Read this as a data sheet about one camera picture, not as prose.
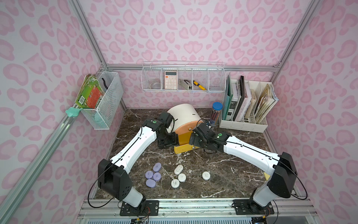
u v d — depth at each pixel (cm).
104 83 88
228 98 86
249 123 97
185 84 97
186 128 80
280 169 42
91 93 73
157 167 86
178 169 85
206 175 82
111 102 88
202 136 61
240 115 94
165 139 66
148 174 84
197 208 75
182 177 82
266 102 91
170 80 95
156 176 82
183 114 88
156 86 99
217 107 94
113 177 41
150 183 80
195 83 98
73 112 62
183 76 101
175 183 80
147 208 72
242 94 88
